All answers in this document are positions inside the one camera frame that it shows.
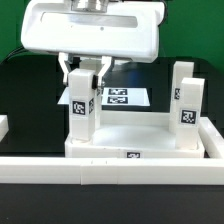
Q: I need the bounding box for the white desk top tray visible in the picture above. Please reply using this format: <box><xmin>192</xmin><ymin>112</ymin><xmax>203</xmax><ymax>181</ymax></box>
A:
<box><xmin>65</xmin><ymin>110</ymin><xmax>205</xmax><ymax>159</ymax></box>

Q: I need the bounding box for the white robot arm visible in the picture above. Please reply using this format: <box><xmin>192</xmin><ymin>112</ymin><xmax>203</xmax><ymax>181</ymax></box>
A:
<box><xmin>21</xmin><ymin>0</ymin><xmax>167</xmax><ymax>87</ymax></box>

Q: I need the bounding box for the white front fence wall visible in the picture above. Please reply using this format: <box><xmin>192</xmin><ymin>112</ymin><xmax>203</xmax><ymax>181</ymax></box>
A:
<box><xmin>0</xmin><ymin>157</ymin><xmax>224</xmax><ymax>185</ymax></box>

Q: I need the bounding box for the white left fence piece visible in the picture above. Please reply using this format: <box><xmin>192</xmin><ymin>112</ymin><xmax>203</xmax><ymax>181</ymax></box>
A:
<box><xmin>0</xmin><ymin>115</ymin><xmax>9</xmax><ymax>142</ymax></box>

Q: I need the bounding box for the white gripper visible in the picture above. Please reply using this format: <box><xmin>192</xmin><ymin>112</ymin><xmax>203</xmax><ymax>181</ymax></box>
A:
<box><xmin>21</xmin><ymin>0</ymin><xmax>165</xmax><ymax>90</ymax></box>

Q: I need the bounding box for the white marker plate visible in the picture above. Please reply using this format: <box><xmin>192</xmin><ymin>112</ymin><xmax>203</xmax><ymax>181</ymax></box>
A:
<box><xmin>57</xmin><ymin>87</ymin><xmax>152</xmax><ymax>108</ymax></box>

